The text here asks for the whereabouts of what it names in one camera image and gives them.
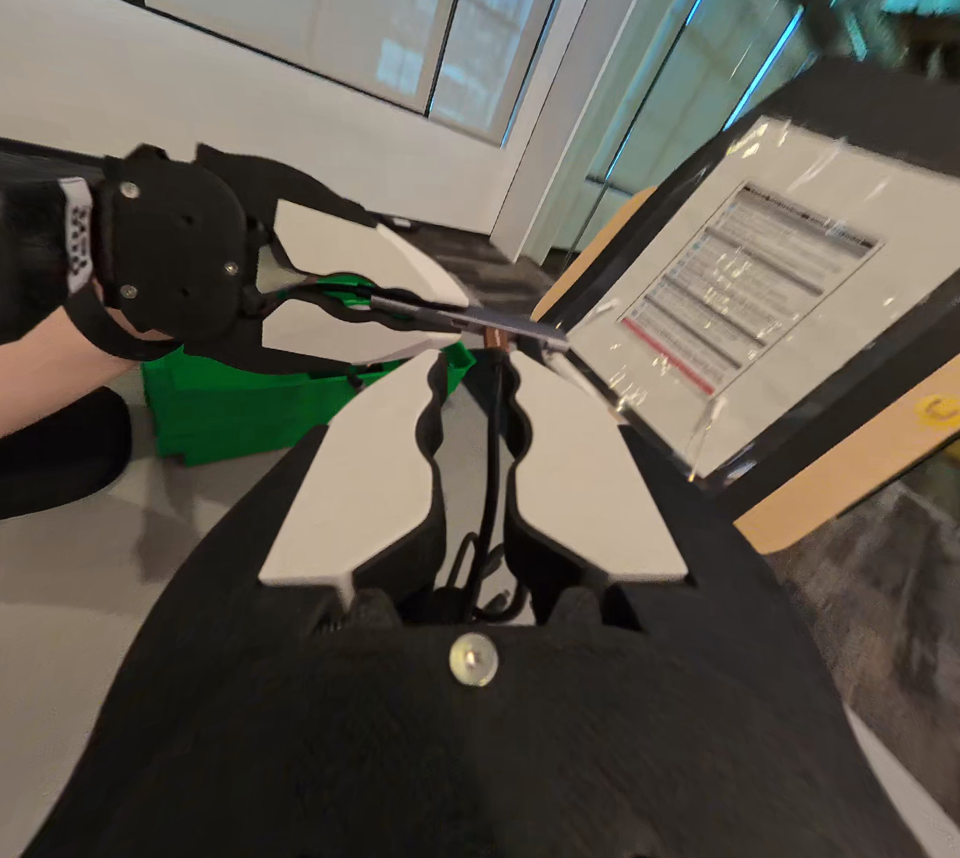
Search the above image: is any black elbow pad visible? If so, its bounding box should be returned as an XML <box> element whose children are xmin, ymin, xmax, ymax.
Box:
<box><xmin>0</xmin><ymin>387</ymin><xmax>135</xmax><ymax>523</ymax></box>

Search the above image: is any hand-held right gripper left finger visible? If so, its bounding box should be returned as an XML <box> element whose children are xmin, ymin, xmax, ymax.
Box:
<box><xmin>257</xmin><ymin>348</ymin><xmax>451</xmax><ymax>627</ymax></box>

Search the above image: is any green plastic bin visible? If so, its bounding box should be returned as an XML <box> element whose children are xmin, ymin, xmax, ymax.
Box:
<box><xmin>141</xmin><ymin>273</ymin><xmax>477</xmax><ymax>468</ymax></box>

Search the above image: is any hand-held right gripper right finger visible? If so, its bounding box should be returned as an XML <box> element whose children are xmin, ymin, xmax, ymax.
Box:
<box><xmin>502</xmin><ymin>350</ymin><xmax>691</xmax><ymax>627</ymax></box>

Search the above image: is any orange plug usb-c cable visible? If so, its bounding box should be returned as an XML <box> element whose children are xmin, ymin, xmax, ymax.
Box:
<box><xmin>435</xmin><ymin>329</ymin><xmax>535</xmax><ymax>625</ymax></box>

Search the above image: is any dark grey usb hub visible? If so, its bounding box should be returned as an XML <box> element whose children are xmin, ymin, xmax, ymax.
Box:
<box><xmin>367</xmin><ymin>296</ymin><xmax>573</xmax><ymax>354</ymax></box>

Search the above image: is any person's left hand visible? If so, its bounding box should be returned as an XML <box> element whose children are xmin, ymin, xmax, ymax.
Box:
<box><xmin>51</xmin><ymin>282</ymin><xmax>180</xmax><ymax>381</ymax></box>

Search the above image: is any wooden instruction board stand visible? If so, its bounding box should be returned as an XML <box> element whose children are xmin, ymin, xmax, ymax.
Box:
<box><xmin>529</xmin><ymin>58</ymin><xmax>960</xmax><ymax>858</ymax></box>

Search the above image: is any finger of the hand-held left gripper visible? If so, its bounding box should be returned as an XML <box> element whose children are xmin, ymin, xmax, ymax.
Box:
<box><xmin>258</xmin><ymin>296</ymin><xmax>455</xmax><ymax>370</ymax></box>
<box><xmin>257</xmin><ymin>198</ymin><xmax>471</xmax><ymax>310</ymax></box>

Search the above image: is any glass partition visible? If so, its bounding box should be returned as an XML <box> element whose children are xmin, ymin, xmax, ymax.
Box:
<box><xmin>525</xmin><ymin>0</ymin><xmax>826</xmax><ymax>268</ymax></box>

